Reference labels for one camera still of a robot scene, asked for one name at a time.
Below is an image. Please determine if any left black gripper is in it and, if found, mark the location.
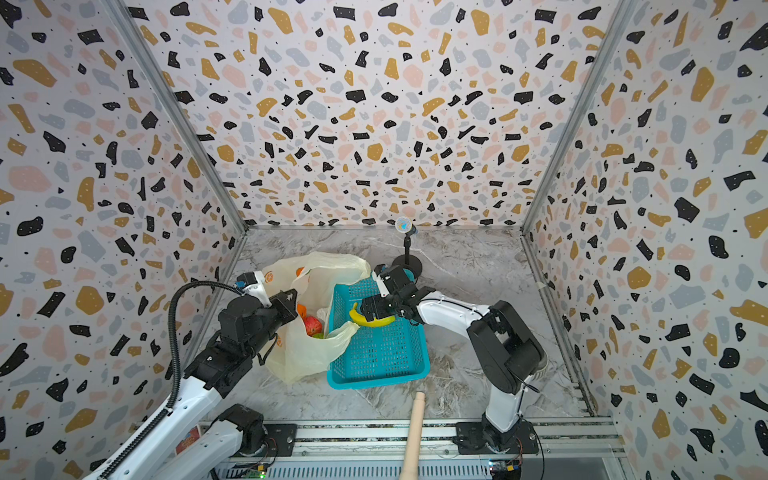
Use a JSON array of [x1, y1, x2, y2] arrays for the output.
[[244, 286, 297, 360]]

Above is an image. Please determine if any yellow banana toy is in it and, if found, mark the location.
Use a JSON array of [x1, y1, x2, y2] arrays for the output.
[[349, 303, 396, 328]]

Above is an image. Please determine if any red strawberry toy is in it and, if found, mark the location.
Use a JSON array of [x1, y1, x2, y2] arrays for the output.
[[302, 316, 324, 337]]

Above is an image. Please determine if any cream plastic bag orange print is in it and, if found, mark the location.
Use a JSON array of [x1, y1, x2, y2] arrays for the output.
[[261, 252, 371, 384]]

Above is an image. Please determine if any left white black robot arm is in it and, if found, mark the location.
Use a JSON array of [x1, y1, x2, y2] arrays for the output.
[[88, 289, 299, 479]]

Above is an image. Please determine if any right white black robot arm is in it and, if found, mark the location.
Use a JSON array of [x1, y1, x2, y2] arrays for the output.
[[349, 265, 548, 453]]

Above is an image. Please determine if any teal plastic basket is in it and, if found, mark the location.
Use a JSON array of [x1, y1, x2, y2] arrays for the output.
[[327, 278, 430, 390]]

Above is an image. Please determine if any black stand round mirror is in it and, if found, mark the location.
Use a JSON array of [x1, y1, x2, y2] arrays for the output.
[[392, 217, 423, 279]]

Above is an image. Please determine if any red label tag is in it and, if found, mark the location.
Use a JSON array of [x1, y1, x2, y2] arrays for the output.
[[175, 426, 201, 455]]

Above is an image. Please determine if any wooden stick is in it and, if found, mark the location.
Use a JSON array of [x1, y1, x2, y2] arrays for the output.
[[399, 392, 426, 480]]

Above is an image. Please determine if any grey ribbed cup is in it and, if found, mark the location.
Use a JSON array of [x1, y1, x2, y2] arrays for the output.
[[528, 359, 549, 382]]

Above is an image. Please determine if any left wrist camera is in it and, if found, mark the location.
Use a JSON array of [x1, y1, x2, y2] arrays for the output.
[[235, 271, 271, 307]]

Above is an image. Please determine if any black corrugated cable left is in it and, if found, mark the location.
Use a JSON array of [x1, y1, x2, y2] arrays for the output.
[[95, 280, 244, 480]]

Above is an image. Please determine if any aluminium rail base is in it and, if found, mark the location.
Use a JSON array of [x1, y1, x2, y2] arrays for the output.
[[214, 417, 634, 479]]

